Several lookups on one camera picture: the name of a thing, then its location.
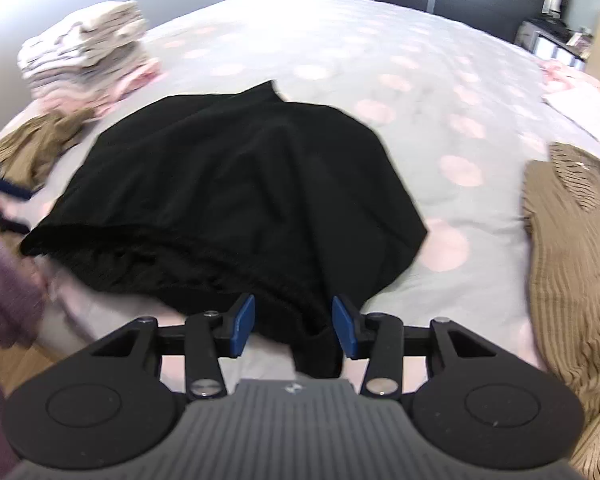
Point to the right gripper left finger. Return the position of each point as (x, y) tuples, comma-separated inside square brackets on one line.
[(119, 397)]

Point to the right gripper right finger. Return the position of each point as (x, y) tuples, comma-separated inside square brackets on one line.
[(469, 398)]

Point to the black shorts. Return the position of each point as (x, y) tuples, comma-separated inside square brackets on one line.
[(194, 200)]

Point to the stack of folded light clothes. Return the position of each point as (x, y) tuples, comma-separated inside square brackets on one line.
[(87, 46)]

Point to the olive striped garment at left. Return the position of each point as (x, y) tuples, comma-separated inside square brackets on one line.
[(29, 154)]

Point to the purple fluffy robe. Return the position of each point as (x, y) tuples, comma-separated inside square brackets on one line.
[(5, 309)]

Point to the pink folded garment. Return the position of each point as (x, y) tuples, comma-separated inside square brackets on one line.
[(69, 97)]

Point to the olive striped shirt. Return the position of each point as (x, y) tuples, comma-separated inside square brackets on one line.
[(561, 209)]

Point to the pink pillow with print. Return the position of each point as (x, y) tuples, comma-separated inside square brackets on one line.
[(573, 94)]

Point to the white bedside table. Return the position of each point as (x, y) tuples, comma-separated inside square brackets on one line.
[(546, 46)]

